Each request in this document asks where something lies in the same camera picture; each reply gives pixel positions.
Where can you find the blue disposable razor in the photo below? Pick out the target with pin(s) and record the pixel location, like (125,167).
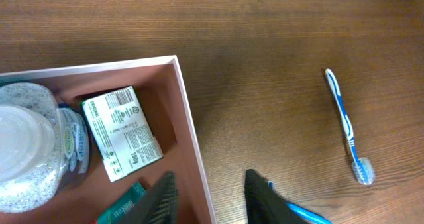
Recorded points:
(304,214)

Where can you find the red green toothpaste tube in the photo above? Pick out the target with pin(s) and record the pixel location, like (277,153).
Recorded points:
(122,206)

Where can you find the blue white toothbrush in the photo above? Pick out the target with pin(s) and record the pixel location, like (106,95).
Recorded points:
(361,167)

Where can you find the clear purple spray bottle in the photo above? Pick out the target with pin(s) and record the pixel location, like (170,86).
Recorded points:
(45,147)

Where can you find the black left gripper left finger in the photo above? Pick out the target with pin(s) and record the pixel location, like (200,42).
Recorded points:
(159,205)

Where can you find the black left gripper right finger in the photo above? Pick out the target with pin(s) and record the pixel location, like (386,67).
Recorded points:
(264,205)

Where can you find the green white soap box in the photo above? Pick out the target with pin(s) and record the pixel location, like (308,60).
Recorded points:
(121,131)

